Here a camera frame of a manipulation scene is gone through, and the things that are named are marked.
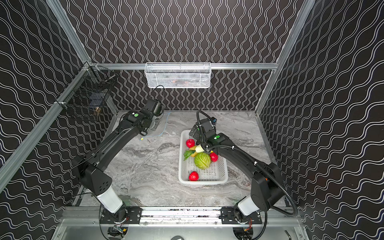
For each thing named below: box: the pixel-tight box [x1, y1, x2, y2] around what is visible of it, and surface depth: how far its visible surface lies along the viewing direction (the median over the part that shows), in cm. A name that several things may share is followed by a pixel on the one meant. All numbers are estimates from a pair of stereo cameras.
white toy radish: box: [195, 144, 205, 153], surface depth 91 cm
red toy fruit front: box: [188, 171, 199, 181], surface depth 85 cm
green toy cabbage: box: [194, 152, 212, 170], surface depth 87 cm
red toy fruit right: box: [209, 152, 219, 163], surface depth 91 cm
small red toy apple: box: [185, 138, 196, 149], surface depth 99 cm
